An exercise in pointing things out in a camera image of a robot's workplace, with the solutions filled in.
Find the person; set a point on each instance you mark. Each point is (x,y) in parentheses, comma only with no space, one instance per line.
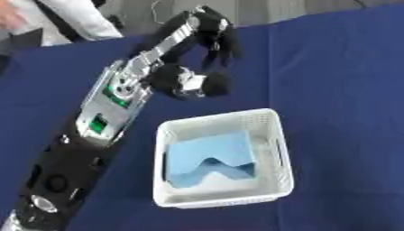
(79,18)

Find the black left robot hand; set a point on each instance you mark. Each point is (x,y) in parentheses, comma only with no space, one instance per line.
(214,33)

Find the light blue folded cloth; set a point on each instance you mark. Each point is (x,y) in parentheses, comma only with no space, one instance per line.
(210,149)

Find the white plastic basket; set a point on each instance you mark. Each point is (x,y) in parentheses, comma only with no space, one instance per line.
(273,141)

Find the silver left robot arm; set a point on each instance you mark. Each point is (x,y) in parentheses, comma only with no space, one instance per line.
(108,103)

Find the person's hand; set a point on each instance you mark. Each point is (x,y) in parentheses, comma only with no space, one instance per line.
(9,15)

